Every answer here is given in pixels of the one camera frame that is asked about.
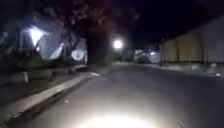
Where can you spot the dark asphalt road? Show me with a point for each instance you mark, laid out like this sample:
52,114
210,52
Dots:
140,90

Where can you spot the pale concrete kerb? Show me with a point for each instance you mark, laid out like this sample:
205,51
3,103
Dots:
46,93

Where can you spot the street lamp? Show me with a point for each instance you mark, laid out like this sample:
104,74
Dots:
117,44

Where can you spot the long pale wall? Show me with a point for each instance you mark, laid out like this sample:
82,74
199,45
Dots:
196,45

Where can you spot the pale building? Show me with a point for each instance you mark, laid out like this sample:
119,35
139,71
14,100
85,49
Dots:
43,41

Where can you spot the parked vehicle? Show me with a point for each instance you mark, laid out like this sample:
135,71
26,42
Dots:
144,56

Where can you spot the large dark tree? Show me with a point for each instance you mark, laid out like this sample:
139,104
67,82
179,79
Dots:
96,36

